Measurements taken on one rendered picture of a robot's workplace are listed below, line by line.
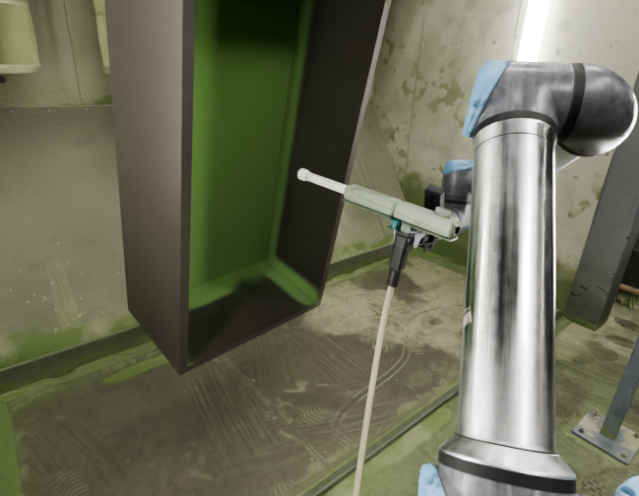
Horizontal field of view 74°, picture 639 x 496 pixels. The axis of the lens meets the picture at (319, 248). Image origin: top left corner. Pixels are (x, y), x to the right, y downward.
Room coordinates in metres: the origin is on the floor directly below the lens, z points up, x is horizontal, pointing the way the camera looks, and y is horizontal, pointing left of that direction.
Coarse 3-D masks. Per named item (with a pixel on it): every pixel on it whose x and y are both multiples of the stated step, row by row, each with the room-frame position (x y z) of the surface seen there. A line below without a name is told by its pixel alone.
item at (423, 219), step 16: (304, 176) 1.17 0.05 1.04; (320, 176) 1.15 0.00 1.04; (352, 192) 1.04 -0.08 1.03; (368, 192) 1.02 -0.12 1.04; (368, 208) 1.02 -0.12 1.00; (384, 208) 0.98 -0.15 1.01; (400, 208) 0.95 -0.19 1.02; (416, 208) 0.94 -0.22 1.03; (416, 224) 0.92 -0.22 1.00; (432, 224) 0.89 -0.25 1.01; (448, 224) 0.87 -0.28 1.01; (400, 240) 0.94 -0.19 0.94; (448, 240) 0.87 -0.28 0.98; (400, 256) 0.94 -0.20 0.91; (400, 272) 0.94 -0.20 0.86
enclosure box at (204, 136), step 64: (128, 0) 1.01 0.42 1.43; (192, 0) 0.87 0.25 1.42; (256, 0) 1.41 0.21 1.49; (320, 0) 1.46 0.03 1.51; (384, 0) 1.30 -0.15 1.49; (128, 64) 1.04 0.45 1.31; (192, 64) 0.89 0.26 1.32; (256, 64) 1.45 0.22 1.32; (320, 64) 1.46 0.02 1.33; (128, 128) 1.08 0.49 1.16; (192, 128) 0.91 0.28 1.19; (256, 128) 1.50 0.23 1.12; (320, 128) 1.45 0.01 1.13; (128, 192) 1.12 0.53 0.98; (192, 192) 1.35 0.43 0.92; (256, 192) 1.55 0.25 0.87; (320, 192) 1.45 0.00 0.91; (128, 256) 1.18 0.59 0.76; (192, 256) 1.39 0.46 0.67; (256, 256) 1.63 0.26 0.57; (320, 256) 1.44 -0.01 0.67; (192, 320) 1.24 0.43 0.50; (256, 320) 1.29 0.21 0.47
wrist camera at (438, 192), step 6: (432, 186) 1.05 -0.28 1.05; (426, 192) 1.05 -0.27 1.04; (432, 192) 1.03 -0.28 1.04; (438, 192) 1.03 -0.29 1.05; (444, 192) 1.04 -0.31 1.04; (426, 198) 1.05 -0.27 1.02; (432, 198) 1.03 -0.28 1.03; (438, 198) 1.03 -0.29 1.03; (426, 204) 1.06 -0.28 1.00; (432, 204) 1.05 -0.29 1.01; (438, 204) 1.03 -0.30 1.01; (432, 210) 1.05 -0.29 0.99
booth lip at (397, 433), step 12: (444, 396) 1.43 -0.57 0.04; (432, 408) 1.35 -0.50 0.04; (408, 420) 1.28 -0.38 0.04; (420, 420) 1.30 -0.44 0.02; (396, 432) 1.22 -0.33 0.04; (384, 444) 1.16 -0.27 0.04; (372, 456) 1.12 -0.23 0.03; (348, 468) 1.05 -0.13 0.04; (324, 480) 1.00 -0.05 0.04; (336, 480) 1.00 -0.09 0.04; (312, 492) 0.95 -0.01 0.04; (324, 492) 0.97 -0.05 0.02
